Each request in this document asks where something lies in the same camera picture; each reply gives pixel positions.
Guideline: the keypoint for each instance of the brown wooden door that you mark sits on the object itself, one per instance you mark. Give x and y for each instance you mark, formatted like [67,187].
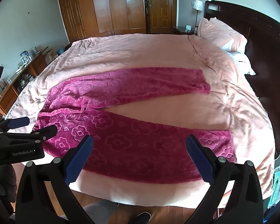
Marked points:
[161,16]

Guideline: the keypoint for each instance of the wooden side cabinet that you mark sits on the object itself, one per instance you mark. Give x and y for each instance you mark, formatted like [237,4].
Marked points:
[19,81]

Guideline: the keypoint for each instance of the black shoe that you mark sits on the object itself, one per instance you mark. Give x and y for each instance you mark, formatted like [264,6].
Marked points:
[142,218]

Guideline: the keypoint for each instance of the white pillow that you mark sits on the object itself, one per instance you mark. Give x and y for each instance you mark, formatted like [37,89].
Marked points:
[242,62]

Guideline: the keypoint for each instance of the brown wooden wardrobe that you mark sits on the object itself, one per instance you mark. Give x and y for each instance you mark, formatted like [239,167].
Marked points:
[93,18]

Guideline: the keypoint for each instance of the pink pillow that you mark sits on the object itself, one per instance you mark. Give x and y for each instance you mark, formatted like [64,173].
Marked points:
[222,35]

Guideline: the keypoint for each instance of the white bedside lamp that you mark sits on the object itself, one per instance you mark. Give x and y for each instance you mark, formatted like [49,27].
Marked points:
[198,6]

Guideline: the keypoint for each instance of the magenta fleece pants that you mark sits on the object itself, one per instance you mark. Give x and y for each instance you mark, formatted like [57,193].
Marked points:
[124,147]

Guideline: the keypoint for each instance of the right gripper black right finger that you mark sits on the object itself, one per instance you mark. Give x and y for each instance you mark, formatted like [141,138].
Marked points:
[245,202]

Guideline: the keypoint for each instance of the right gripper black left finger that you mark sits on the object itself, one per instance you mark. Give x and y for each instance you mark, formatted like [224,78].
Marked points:
[33,204]

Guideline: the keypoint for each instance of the dark wooden nightstand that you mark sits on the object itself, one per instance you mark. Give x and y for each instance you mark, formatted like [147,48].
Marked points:
[179,30]

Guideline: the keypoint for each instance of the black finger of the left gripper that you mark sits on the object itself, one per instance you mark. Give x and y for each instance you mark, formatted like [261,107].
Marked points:
[39,136]
[10,124]

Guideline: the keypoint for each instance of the grey trouser leg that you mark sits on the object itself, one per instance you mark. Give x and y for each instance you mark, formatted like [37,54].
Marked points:
[100,211]

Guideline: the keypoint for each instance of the dark wooden headboard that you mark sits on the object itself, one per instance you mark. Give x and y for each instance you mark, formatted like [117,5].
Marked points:
[262,49]

